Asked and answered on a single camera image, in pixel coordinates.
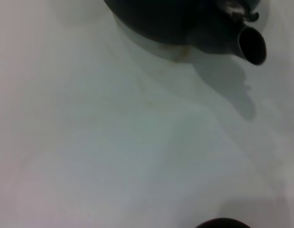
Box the dark cast iron teapot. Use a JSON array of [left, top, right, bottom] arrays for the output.
[[104, 0, 267, 66]]

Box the small dark teacup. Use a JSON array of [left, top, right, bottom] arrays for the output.
[[196, 218, 252, 228]]

